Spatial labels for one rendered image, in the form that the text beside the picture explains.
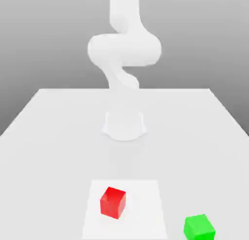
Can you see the small red cube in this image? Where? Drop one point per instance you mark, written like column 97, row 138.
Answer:
column 111, row 204

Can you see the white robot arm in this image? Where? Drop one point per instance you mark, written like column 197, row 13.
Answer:
column 124, row 49

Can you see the small green cube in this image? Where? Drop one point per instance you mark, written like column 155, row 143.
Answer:
column 198, row 227

